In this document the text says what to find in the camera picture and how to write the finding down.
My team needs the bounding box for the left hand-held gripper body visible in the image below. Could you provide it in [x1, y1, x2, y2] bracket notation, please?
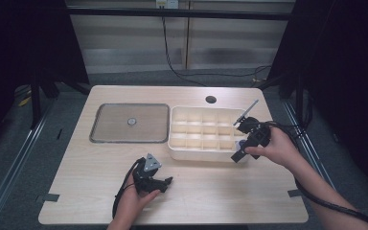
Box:
[132, 152, 165, 195]

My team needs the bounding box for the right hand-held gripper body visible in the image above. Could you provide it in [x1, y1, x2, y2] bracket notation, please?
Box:
[233, 99, 272, 151]

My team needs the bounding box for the white divided storage box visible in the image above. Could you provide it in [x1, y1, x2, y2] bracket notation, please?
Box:
[168, 104, 257, 163]

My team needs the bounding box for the person's right hand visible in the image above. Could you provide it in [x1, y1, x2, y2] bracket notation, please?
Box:
[244, 126, 300, 169]

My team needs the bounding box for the person's left hand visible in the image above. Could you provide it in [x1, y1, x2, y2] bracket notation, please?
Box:
[113, 180, 161, 225]

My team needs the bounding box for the grey translucent box lid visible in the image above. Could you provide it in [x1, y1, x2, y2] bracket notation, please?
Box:
[88, 103, 171, 145]

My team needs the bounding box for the black metal stand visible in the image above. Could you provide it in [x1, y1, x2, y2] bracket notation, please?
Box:
[29, 71, 43, 130]
[294, 71, 305, 127]

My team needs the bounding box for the dark curtain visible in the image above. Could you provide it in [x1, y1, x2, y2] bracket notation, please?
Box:
[262, 0, 368, 199]
[0, 0, 90, 151]

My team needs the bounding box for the black horizontal bar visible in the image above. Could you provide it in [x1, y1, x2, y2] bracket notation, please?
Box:
[66, 7, 296, 22]

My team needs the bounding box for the yellow floor object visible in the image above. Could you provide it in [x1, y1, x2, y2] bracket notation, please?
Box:
[17, 95, 33, 108]

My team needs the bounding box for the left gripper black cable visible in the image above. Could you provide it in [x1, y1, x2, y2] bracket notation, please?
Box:
[111, 157, 142, 220]

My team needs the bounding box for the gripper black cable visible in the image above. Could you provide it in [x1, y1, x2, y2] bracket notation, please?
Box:
[263, 120, 368, 228]
[111, 157, 142, 220]

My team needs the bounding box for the bundle of black floor cables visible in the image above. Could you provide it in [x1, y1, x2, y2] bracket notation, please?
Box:
[273, 90, 314, 151]

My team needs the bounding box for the metal floor rail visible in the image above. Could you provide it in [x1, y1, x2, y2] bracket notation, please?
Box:
[0, 101, 57, 230]
[282, 101, 367, 230]

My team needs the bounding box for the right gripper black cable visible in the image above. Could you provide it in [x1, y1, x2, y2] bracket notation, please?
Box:
[263, 120, 368, 228]

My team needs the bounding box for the long black power cable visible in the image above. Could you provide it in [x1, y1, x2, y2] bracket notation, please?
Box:
[160, 15, 273, 88]

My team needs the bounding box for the white wall power outlet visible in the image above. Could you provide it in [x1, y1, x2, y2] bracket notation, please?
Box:
[155, 0, 180, 10]

